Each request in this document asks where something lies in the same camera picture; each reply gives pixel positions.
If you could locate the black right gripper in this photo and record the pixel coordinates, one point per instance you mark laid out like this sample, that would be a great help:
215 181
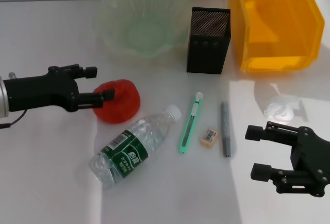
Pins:
313 157

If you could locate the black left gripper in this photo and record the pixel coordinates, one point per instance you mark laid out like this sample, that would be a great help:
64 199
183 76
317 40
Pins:
38 92

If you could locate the grey marker pen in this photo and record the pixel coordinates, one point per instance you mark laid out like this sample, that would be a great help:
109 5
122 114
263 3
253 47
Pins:
225 128

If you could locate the red knitted toy orange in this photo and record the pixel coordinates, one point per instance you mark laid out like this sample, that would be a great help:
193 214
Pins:
123 102

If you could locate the white paper ball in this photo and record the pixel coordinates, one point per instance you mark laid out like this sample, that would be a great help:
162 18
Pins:
278 111

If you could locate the beige eraser with barcode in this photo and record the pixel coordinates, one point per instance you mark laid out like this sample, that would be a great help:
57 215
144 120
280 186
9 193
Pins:
209 137

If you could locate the green utility knife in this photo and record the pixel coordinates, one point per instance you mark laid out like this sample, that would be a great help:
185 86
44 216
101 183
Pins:
192 115

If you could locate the clear water bottle green label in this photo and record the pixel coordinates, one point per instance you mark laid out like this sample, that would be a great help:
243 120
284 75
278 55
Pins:
126 154

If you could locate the green glass fruit plate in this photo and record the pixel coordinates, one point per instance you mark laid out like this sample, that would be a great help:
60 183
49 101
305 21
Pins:
144 37

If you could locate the black mesh pen holder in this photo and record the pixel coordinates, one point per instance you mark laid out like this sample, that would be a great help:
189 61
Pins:
206 53

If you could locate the yellow plastic bin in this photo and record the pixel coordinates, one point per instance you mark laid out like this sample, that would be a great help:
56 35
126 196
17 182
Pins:
281 64

